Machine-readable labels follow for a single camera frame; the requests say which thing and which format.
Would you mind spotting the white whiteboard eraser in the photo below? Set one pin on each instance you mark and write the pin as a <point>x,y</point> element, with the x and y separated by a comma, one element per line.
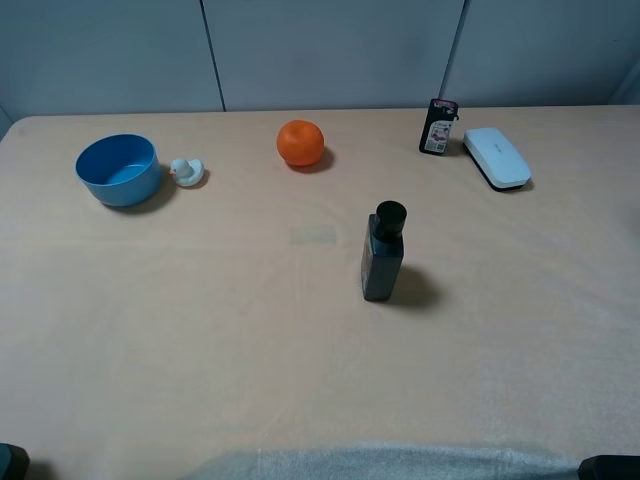
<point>497,159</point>

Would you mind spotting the black right robot base corner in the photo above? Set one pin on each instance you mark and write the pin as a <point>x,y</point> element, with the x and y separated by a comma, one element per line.
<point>610,467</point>

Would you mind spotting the black left robot base corner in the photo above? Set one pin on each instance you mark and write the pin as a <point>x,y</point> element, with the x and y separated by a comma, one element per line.
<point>14,462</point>

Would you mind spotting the black square bottle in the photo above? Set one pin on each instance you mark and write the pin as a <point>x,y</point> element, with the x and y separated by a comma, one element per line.
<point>383,251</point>

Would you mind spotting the orange round fruit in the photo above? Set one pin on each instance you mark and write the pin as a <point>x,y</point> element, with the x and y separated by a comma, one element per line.
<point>300,143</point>

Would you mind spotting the white rubber duck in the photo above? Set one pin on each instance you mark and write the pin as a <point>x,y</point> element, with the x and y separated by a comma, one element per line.
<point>186,173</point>

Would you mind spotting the black packaged card item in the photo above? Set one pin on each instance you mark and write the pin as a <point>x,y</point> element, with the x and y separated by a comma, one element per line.
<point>440,117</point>

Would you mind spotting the blue plastic bowl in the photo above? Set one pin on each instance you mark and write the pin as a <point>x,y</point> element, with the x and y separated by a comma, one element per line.
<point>120,170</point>

